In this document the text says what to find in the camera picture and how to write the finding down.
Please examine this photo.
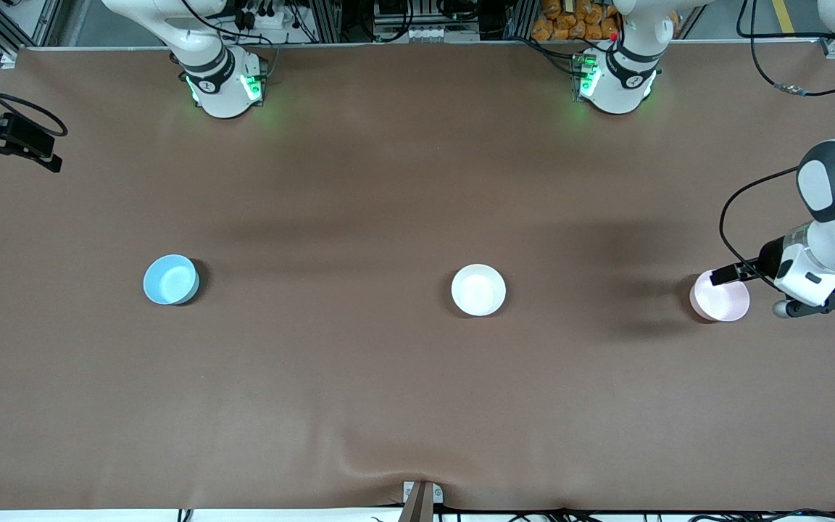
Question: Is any grey socket strip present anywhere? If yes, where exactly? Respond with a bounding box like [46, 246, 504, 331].
[374, 25, 456, 43]

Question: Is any brown table cloth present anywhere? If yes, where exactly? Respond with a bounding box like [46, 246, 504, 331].
[0, 43, 835, 512]

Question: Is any dark slanted post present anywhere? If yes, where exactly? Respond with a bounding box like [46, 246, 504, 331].
[398, 481, 434, 522]

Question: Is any white power strip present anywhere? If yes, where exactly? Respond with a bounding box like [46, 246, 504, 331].
[238, 7, 295, 31]

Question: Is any grey metal bracket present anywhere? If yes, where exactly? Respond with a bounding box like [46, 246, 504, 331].
[403, 481, 444, 504]

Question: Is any orange items crate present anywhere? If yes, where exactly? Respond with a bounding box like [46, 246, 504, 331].
[531, 0, 679, 42]

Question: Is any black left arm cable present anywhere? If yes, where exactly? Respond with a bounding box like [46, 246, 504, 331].
[718, 0, 835, 291]

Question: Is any pink bowl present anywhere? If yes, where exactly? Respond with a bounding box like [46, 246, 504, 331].
[689, 269, 750, 323]

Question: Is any light blue bowl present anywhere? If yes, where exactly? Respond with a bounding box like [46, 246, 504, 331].
[144, 254, 200, 306]

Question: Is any white bowl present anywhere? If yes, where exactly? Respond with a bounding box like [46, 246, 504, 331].
[451, 264, 507, 318]

